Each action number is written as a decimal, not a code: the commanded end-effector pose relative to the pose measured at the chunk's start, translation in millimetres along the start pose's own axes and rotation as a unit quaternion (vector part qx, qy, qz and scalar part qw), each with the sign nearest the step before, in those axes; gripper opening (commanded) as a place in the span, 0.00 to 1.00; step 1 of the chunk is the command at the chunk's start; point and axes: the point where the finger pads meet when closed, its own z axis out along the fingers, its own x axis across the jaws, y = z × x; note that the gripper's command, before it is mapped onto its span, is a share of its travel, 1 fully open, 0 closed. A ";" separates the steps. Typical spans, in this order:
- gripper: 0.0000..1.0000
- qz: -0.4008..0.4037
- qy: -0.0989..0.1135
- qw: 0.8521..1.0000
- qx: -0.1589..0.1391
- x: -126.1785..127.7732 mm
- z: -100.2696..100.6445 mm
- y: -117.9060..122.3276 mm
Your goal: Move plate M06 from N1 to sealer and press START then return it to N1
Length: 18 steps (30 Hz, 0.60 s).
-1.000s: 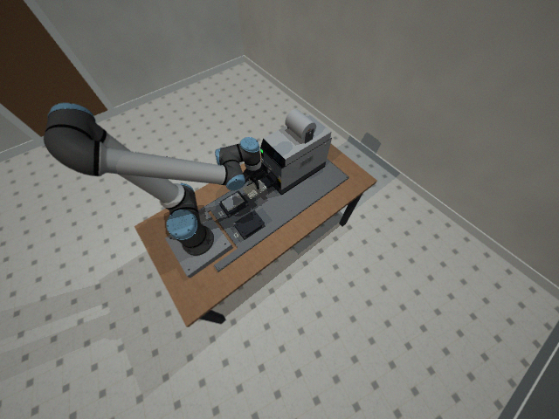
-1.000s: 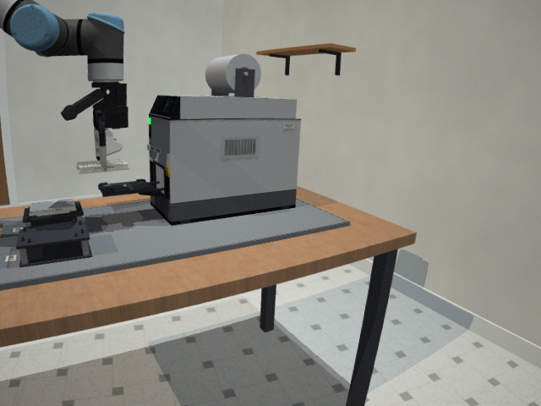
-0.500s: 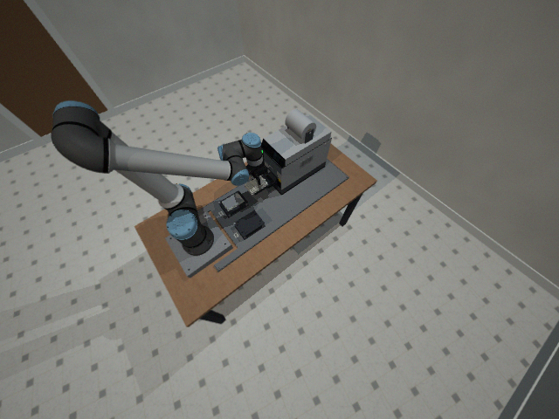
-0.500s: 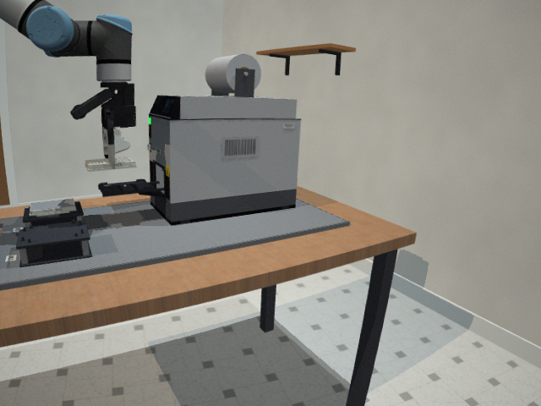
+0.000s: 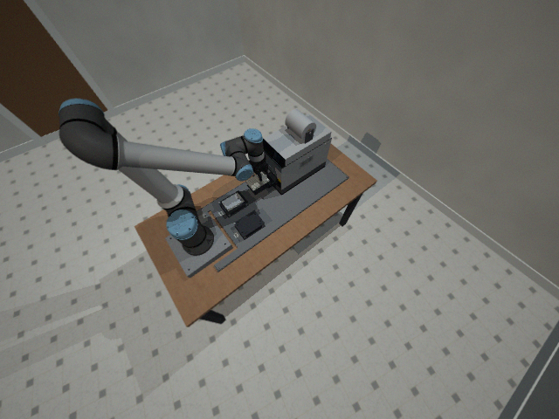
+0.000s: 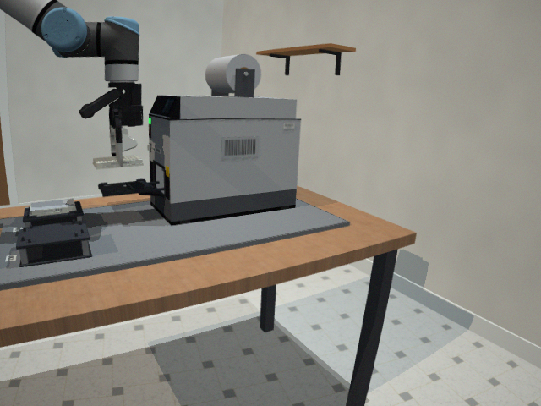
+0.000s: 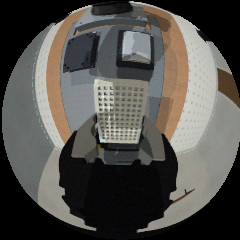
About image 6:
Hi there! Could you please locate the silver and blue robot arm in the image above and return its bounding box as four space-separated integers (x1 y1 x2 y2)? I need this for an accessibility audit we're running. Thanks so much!
0 0 139 118

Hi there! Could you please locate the grey cylinder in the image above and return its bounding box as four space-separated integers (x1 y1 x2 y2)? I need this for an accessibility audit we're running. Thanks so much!
205 54 261 93

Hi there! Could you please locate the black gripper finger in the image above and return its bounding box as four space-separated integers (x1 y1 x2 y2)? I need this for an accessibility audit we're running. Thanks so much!
110 125 116 156
114 114 138 167

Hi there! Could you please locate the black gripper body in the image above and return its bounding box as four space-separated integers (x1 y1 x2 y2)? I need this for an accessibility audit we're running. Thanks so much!
108 82 143 128

